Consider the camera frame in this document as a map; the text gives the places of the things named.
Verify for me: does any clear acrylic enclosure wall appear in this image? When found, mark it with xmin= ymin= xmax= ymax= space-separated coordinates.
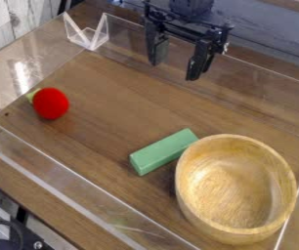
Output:
xmin=0 ymin=15 xmax=299 ymax=250

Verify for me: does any wooden bowl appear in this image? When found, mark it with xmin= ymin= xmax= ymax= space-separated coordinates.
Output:
xmin=175 ymin=134 xmax=298 ymax=245

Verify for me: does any clear acrylic corner bracket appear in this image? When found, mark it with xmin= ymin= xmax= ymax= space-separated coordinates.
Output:
xmin=63 ymin=13 xmax=109 ymax=51

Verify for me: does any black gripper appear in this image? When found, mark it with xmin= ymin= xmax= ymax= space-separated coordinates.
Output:
xmin=144 ymin=0 xmax=235 ymax=81

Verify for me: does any black metal table bracket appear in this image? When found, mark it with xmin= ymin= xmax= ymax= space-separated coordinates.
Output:
xmin=11 ymin=207 xmax=55 ymax=250

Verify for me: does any black cable under table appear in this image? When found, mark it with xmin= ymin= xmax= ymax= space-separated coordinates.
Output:
xmin=0 ymin=219 xmax=27 ymax=250

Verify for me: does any red plush tomato toy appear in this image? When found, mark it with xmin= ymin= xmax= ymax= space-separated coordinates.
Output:
xmin=27 ymin=87 xmax=71 ymax=120

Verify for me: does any green rectangular block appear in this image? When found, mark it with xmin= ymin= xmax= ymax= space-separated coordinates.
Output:
xmin=129 ymin=128 xmax=199 ymax=176

